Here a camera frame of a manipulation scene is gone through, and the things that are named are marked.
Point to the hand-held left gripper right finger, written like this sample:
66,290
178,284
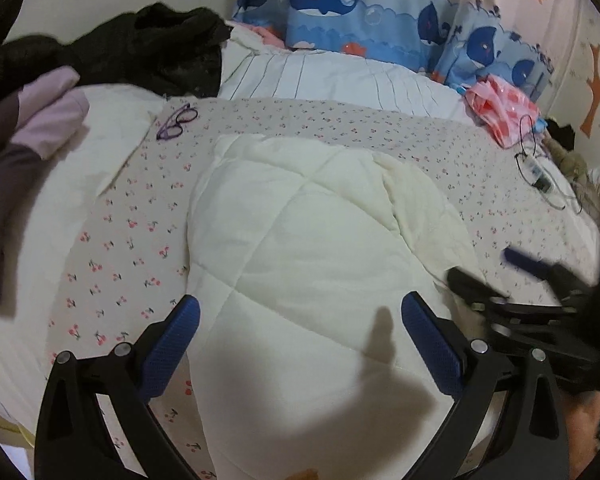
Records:
430,345

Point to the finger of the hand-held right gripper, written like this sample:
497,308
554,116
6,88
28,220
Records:
475,288
525,262

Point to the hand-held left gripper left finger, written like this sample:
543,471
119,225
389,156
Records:
172,345

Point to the cream quilted jacket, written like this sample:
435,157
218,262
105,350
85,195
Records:
290,235

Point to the person's right forearm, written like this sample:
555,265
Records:
585,425

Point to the white power strip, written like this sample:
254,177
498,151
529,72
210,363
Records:
535,172

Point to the brown plush toy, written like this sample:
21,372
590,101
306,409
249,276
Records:
575,162

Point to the cherry print bedsheet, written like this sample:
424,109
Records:
130,240

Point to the small black cloth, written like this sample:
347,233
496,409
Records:
562,132

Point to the pink checked cloth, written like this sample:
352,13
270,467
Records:
500,110

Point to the plain white blanket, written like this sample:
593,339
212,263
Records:
90,160

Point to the purple eyeglasses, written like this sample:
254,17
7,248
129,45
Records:
172,127

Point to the white striped quilt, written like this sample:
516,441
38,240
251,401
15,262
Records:
330,80

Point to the lilac and grey garment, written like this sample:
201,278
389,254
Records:
45,110

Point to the black jacket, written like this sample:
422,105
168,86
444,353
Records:
170,45

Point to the whale print curtain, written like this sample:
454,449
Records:
330,5

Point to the black padded garment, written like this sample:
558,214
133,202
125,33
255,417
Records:
15,60

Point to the orange tree wall sticker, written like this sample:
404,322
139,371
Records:
597,90

